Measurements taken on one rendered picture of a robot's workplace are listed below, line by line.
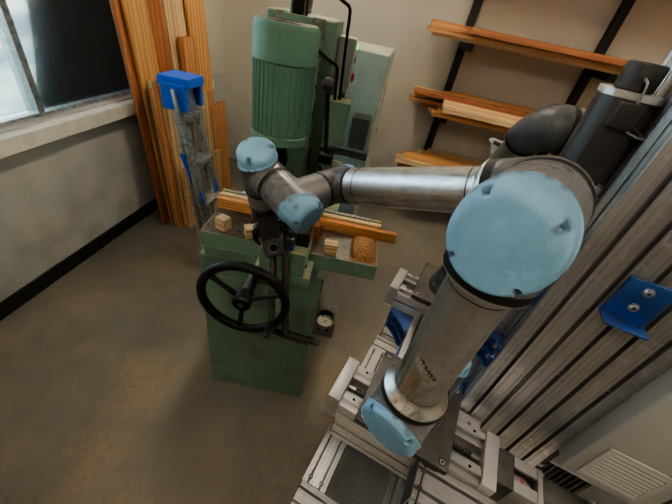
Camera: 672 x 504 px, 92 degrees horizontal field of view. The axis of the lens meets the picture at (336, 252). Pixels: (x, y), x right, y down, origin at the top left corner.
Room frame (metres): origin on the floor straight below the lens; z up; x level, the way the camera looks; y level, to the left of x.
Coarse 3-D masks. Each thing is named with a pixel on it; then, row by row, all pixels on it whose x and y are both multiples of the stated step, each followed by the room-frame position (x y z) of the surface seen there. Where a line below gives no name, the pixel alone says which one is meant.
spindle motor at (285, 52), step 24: (264, 24) 0.93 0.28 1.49; (288, 24) 0.93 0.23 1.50; (264, 48) 0.93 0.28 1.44; (288, 48) 0.93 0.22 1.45; (312, 48) 0.97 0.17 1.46; (264, 72) 0.94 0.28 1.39; (288, 72) 0.93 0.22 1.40; (312, 72) 1.00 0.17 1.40; (264, 96) 0.93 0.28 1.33; (288, 96) 0.94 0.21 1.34; (312, 96) 1.01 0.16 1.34; (264, 120) 0.93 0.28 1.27; (288, 120) 0.93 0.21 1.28; (288, 144) 0.94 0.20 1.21
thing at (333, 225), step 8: (224, 200) 1.00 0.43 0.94; (232, 200) 1.01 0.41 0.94; (240, 200) 1.02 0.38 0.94; (224, 208) 1.00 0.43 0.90; (232, 208) 1.00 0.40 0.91; (240, 208) 1.00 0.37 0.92; (248, 208) 1.00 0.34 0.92; (328, 224) 1.00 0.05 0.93; (336, 224) 1.00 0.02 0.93; (344, 224) 1.00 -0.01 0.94; (352, 224) 1.02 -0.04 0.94; (344, 232) 1.00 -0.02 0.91; (352, 232) 1.00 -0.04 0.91; (360, 232) 1.00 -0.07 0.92; (368, 232) 1.00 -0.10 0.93; (376, 232) 1.00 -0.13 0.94; (384, 232) 1.01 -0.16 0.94; (392, 232) 1.02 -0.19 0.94; (376, 240) 1.00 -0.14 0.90; (384, 240) 1.01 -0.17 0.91; (392, 240) 1.01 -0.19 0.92
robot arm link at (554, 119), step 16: (544, 112) 0.90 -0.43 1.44; (560, 112) 0.88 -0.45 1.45; (512, 128) 0.95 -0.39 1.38; (528, 128) 0.90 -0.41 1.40; (544, 128) 0.87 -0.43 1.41; (560, 128) 0.86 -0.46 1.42; (512, 144) 0.93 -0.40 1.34; (528, 144) 0.89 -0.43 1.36; (544, 144) 0.87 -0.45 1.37; (560, 144) 0.86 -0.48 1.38
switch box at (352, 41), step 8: (344, 40) 1.28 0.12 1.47; (352, 40) 1.28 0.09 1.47; (352, 48) 1.28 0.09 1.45; (336, 56) 1.28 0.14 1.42; (352, 56) 1.28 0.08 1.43; (352, 64) 1.29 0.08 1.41; (344, 72) 1.28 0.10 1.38; (352, 72) 1.37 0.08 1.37; (344, 80) 1.28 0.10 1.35; (344, 88) 1.28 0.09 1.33
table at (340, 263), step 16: (208, 224) 0.89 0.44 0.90; (240, 224) 0.92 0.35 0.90; (208, 240) 0.85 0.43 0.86; (224, 240) 0.85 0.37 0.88; (240, 240) 0.85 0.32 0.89; (320, 240) 0.93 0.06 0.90; (320, 256) 0.85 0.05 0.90; (336, 256) 0.86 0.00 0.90; (304, 272) 0.78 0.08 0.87; (336, 272) 0.85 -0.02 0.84; (352, 272) 0.85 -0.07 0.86; (368, 272) 0.85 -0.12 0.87
